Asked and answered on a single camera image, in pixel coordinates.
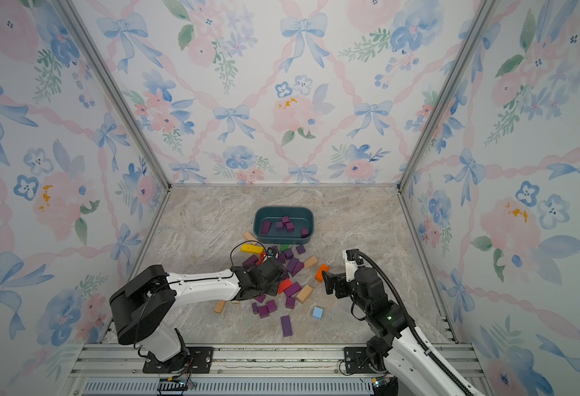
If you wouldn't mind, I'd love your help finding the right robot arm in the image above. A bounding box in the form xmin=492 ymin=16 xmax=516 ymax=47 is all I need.
xmin=323 ymin=267 xmax=481 ymax=395

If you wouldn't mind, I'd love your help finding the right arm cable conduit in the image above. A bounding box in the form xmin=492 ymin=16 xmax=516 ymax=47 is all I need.
xmin=356 ymin=251 xmax=474 ymax=396

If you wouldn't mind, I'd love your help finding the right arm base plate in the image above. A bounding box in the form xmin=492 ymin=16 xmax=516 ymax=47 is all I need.
xmin=341 ymin=346 xmax=387 ymax=376

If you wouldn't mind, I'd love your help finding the natural wood brick near bin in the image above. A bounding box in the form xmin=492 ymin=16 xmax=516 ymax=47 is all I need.
xmin=243 ymin=232 xmax=257 ymax=241

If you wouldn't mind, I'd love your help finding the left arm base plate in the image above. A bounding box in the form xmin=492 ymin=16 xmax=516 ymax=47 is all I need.
xmin=142 ymin=346 xmax=215 ymax=375

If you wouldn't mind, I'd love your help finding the orange brick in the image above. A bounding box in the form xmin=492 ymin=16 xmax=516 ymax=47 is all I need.
xmin=315 ymin=264 xmax=329 ymax=282

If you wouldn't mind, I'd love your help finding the teal plastic storage bin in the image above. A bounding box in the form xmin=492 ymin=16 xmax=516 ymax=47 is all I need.
xmin=254 ymin=206 xmax=315 ymax=245

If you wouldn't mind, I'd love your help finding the purple long brick front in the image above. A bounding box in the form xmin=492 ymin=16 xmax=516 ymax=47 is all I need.
xmin=280 ymin=315 xmax=293 ymax=338

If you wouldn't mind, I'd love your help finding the purple brick beside red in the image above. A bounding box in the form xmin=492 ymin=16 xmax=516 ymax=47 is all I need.
xmin=283 ymin=282 xmax=302 ymax=297

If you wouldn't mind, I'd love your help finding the light blue cube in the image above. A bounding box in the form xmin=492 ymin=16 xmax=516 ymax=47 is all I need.
xmin=312 ymin=307 xmax=324 ymax=319

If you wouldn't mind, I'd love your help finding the natural wood brick lower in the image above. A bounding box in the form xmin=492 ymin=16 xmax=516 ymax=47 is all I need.
xmin=296 ymin=285 xmax=314 ymax=304

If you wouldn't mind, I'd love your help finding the purple triangle brick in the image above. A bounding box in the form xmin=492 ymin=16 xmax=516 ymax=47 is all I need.
xmin=286 ymin=257 xmax=299 ymax=273

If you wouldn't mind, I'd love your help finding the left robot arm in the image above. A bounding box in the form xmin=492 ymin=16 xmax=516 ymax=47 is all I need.
xmin=109 ymin=257 xmax=287 ymax=374

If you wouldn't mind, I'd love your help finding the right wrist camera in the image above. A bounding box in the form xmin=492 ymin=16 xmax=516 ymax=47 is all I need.
xmin=344 ymin=249 xmax=359 ymax=282

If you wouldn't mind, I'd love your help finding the aluminium front rail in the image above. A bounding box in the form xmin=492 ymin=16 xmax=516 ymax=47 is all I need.
xmin=63 ymin=343 xmax=461 ymax=395

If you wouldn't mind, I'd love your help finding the purple brick far left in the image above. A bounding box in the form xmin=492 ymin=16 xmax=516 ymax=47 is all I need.
xmin=261 ymin=220 xmax=272 ymax=235

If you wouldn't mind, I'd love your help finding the natural wood long brick left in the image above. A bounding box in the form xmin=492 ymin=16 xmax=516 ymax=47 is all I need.
xmin=213 ymin=300 xmax=227 ymax=314

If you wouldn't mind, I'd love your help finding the red rectangular brick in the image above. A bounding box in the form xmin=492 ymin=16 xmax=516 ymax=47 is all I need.
xmin=278 ymin=279 xmax=294 ymax=295

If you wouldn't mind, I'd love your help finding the natural wood brick right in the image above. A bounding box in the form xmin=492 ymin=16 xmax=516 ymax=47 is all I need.
xmin=304 ymin=256 xmax=319 ymax=268

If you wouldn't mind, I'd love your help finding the yellow long brick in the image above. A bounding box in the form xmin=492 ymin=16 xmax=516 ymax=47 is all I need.
xmin=240 ymin=244 xmax=265 ymax=255

